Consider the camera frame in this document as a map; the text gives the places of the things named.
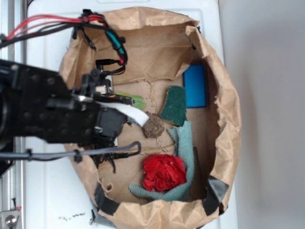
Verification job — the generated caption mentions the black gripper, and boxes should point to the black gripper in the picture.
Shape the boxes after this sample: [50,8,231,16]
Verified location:
[45,69,132,147]

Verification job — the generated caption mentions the green plush animal toy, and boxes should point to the green plush animal toy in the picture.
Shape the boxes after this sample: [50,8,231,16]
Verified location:
[116,91,146,110]

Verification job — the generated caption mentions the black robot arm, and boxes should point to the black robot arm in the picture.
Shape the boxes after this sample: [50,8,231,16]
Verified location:
[0,60,132,147]

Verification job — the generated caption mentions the grey brown rock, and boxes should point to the grey brown rock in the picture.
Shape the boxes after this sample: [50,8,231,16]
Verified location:
[142,111,165,138]

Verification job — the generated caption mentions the green yellow scrub sponge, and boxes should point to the green yellow scrub sponge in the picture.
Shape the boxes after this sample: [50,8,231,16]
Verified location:
[160,85,187,126]

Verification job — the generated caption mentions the red crumpled cloth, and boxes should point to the red crumpled cloth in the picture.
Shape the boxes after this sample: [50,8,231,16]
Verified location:
[142,154,186,192]

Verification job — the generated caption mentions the teal microfibre cloth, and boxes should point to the teal microfibre cloth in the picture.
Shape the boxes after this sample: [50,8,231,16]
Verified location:
[129,121,195,201]

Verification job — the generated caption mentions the brown paper lined bin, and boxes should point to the brown paper lined bin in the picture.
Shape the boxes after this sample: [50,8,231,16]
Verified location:
[72,0,242,229]

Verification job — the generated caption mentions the blue rectangular block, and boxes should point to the blue rectangular block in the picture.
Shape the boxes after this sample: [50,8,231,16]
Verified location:
[183,65,206,108]

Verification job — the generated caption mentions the grey braided cable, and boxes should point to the grey braided cable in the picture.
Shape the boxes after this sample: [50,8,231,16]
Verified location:
[0,141,142,162]

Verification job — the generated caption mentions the white flat ribbon cable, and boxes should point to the white flat ribbon cable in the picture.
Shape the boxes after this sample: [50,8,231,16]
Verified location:
[100,102,149,127]

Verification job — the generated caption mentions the black metal bracket plate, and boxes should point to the black metal bracket plate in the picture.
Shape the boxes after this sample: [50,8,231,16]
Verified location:
[0,145,15,177]

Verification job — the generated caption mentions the red and black wire bundle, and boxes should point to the red and black wire bundle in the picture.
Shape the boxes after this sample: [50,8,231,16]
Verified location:
[0,9,129,72]

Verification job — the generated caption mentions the aluminium frame rail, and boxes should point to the aluminium frame rail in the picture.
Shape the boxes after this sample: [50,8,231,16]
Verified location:
[0,0,27,229]

